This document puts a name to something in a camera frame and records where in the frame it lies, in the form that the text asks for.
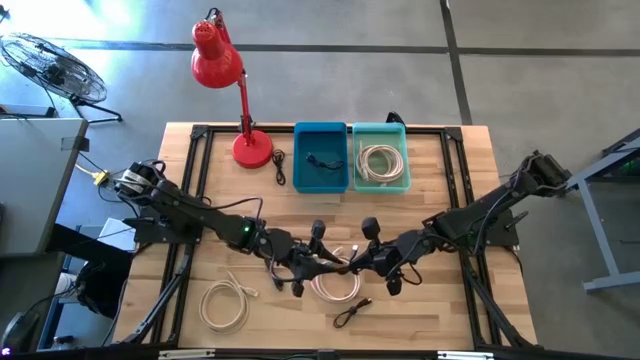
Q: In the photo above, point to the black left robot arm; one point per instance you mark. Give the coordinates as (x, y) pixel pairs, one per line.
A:
(200, 212)

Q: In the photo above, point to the red desk lamp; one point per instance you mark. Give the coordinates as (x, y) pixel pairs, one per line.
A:
(216, 65)

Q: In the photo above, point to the blue plastic bin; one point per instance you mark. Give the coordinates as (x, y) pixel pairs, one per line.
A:
(325, 181)

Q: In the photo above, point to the silver metal bracket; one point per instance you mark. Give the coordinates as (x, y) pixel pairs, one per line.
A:
(185, 355)
(465, 356)

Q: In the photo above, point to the white box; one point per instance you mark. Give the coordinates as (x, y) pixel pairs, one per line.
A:
(112, 235)

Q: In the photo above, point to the black table-level camera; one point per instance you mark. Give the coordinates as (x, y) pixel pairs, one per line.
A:
(328, 355)

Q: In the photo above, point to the teal plastic bin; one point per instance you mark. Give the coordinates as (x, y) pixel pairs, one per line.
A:
(382, 187)

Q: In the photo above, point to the black clamp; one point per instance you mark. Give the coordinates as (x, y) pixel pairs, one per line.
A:
(395, 119)

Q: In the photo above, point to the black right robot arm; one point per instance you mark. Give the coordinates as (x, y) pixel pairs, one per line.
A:
(480, 210)

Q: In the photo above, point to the black metal table frame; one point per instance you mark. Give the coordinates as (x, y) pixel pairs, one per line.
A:
(225, 128)

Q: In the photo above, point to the yellow power plug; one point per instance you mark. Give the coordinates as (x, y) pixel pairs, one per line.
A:
(101, 177)

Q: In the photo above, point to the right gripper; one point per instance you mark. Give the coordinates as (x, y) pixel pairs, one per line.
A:
(387, 260)

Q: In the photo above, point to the grey metal table frame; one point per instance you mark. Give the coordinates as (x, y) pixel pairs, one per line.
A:
(607, 282)

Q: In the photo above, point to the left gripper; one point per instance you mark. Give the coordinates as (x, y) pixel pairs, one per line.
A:
(300, 257)

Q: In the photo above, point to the black floor fan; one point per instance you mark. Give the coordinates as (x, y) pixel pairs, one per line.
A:
(52, 67)

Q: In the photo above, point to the black floor equipment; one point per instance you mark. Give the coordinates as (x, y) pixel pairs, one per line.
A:
(100, 280)

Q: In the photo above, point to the black device with LED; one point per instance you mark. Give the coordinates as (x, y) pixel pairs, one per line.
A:
(20, 335)

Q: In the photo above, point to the grey side table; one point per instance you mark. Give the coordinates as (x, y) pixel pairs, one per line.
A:
(35, 185)

